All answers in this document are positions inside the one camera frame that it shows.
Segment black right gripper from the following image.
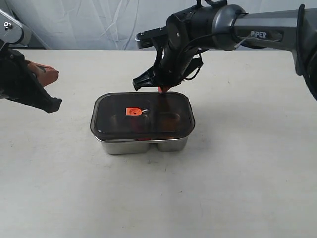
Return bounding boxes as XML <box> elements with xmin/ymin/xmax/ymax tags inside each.
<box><xmin>132</xmin><ymin>44</ymin><xmax>203</xmax><ymax>94</ymax></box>

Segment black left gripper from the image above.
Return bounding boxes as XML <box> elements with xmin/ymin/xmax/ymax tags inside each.
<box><xmin>0</xmin><ymin>42</ymin><xmax>62</xmax><ymax>113</ymax></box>

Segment dark transparent box lid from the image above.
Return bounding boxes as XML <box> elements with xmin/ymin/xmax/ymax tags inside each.
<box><xmin>90</xmin><ymin>91</ymin><xmax>196</xmax><ymax>140</ymax></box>

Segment red toy sausage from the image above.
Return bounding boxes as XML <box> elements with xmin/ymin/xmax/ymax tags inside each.
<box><xmin>132</xmin><ymin>123</ymin><xmax>151</xmax><ymax>141</ymax></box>

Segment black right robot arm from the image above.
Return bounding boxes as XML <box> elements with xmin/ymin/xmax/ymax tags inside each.
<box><xmin>132</xmin><ymin>0</ymin><xmax>317</xmax><ymax>96</ymax></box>

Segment stainless steel lunch box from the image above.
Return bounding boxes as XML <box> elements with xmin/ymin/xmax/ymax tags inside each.
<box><xmin>90</xmin><ymin>92</ymin><xmax>196</xmax><ymax>155</ymax></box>

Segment white backdrop cloth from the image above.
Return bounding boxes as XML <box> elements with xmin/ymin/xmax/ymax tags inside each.
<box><xmin>0</xmin><ymin>0</ymin><xmax>317</xmax><ymax>51</ymax></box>

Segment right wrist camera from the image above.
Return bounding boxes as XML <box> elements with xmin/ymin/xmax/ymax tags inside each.
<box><xmin>135</xmin><ymin>26</ymin><xmax>168</xmax><ymax>50</ymax></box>

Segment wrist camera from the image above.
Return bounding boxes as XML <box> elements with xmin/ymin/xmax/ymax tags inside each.
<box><xmin>135</xmin><ymin>26</ymin><xmax>168</xmax><ymax>50</ymax></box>
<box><xmin>0</xmin><ymin>9</ymin><xmax>32</xmax><ymax>45</ymax></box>

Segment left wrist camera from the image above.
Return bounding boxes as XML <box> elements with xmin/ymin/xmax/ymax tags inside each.
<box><xmin>0</xmin><ymin>9</ymin><xmax>32</xmax><ymax>45</ymax></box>

